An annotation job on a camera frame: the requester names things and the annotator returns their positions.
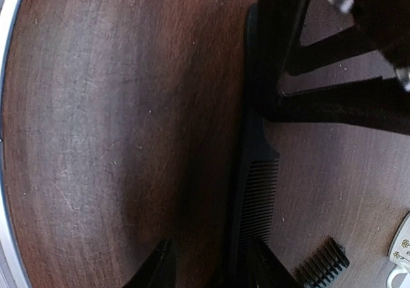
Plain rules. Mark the black clipper guard attachment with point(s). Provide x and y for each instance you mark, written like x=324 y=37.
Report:
x=324 y=266

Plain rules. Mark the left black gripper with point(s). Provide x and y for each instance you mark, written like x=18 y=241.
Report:
x=375 y=103

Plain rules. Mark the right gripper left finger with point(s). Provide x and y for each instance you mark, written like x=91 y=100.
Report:
x=158 y=270

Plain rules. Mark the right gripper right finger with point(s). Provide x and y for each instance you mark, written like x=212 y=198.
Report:
x=262 y=268

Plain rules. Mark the floral ceramic mug yellow inside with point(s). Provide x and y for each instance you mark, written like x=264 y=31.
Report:
x=398 y=252

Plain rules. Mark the black comb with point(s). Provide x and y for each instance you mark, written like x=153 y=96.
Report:
x=255 y=179

